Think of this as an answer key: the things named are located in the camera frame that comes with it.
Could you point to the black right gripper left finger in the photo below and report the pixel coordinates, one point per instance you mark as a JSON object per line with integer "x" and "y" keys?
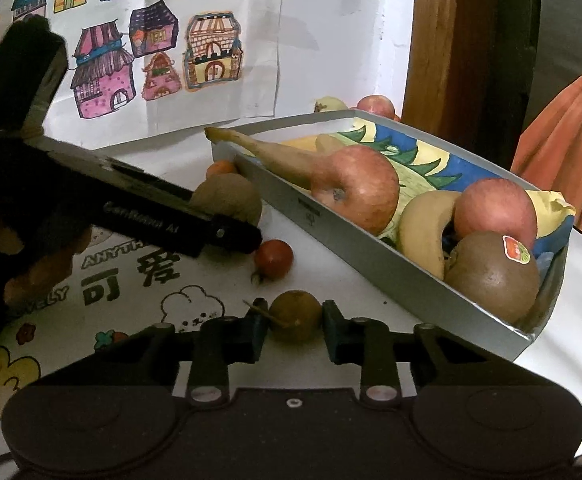
{"x": 224, "y": 342}

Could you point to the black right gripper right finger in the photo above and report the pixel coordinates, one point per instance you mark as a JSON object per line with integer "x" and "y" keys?
{"x": 366, "y": 343}

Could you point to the small brown longan fruit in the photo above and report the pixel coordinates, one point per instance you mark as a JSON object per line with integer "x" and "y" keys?
{"x": 293, "y": 317}

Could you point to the red cherry tomato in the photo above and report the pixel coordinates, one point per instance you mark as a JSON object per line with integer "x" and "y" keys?
{"x": 273, "y": 260}

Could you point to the orange-red apple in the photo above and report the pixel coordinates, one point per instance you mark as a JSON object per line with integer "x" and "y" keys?
{"x": 358, "y": 183}

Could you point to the large red apple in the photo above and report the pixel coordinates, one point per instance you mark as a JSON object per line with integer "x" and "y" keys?
{"x": 498, "y": 205}

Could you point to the large brown kiwi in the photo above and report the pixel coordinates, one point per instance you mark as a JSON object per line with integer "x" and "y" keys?
{"x": 235, "y": 207}

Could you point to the left hand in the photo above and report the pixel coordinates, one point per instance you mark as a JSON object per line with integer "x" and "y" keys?
{"x": 39, "y": 277}

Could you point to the curved yellow banana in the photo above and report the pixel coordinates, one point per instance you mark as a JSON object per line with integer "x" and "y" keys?
{"x": 420, "y": 229}

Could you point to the grey fruit tray box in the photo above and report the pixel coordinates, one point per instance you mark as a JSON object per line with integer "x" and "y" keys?
{"x": 376, "y": 256}

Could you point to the brown kiwi with sticker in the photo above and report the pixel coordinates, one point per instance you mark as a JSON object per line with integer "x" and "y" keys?
{"x": 496, "y": 272}

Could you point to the small orange tangerine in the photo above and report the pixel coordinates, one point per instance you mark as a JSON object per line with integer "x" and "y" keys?
{"x": 220, "y": 167}

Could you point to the houses drawing paper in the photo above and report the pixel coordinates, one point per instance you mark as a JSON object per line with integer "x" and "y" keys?
{"x": 139, "y": 68}

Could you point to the red apple behind tray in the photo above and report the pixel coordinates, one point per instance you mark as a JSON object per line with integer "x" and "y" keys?
{"x": 378, "y": 105}

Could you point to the green apple behind tray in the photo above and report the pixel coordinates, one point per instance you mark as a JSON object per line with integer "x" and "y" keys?
{"x": 329, "y": 104}

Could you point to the girl in orange dress poster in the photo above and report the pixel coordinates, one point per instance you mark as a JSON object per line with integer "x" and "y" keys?
{"x": 549, "y": 152}

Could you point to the brown wooden door frame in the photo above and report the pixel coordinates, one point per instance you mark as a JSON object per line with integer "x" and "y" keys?
{"x": 470, "y": 71}

